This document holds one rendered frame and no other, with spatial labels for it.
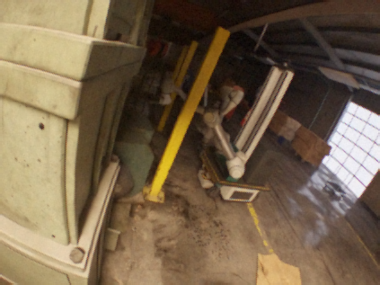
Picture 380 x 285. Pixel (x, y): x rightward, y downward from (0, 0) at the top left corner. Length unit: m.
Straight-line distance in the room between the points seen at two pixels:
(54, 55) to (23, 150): 0.19
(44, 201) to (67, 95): 0.25
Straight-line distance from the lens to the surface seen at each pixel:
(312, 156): 7.42
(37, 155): 0.35
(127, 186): 1.06
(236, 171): 1.83
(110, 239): 1.38
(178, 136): 1.58
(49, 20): 0.28
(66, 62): 0.22
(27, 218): 0.53
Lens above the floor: 1.35
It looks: 23 degrees down
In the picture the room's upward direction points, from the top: 25 degrees clockwise
